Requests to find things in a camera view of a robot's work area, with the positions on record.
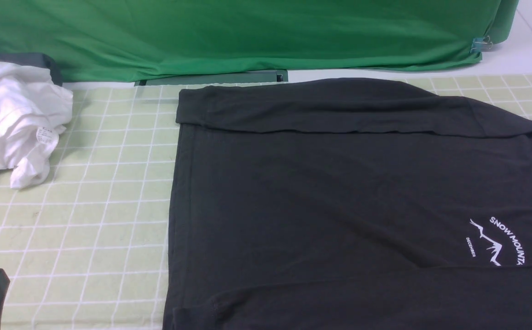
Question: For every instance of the crumpled white shirt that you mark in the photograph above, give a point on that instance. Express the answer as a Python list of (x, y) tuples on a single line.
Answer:
[(34, 113)]

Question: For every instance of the gray garment under white shirt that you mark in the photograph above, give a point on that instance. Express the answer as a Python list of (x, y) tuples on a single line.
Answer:
[(36, 60)]

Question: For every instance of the blue binder clip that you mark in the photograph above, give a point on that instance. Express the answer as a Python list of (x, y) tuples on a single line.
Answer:
[(481, 44)]

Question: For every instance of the dark gray long-sleeved shirt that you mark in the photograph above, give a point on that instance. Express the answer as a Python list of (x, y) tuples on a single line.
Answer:
[(348, 204)]

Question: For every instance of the green checkered table mat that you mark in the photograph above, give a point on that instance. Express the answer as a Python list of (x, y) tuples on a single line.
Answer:
[(89, 248)]

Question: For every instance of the dark green metal base bar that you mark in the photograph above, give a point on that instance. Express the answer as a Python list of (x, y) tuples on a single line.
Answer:
[(261, 76)]

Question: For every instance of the green backdrop cloth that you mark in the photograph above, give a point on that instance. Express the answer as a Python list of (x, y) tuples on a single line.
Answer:
[(133, 40)]

